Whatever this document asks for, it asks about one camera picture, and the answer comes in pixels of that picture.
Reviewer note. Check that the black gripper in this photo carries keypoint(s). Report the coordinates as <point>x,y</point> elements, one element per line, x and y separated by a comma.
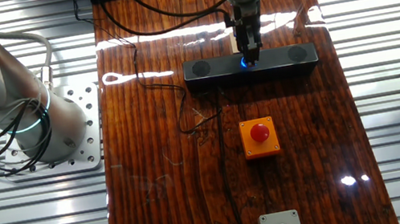
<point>245,19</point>

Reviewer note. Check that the light wooden block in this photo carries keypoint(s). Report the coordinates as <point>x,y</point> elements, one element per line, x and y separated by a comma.
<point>234,47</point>

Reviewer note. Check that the black flat mat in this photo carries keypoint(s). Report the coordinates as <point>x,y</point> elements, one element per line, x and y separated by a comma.
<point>218,74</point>

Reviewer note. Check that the orange box with red button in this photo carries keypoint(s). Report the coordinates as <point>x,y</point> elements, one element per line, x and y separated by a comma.
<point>259,140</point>

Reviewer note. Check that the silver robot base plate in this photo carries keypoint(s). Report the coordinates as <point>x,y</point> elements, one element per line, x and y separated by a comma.
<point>81,107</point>

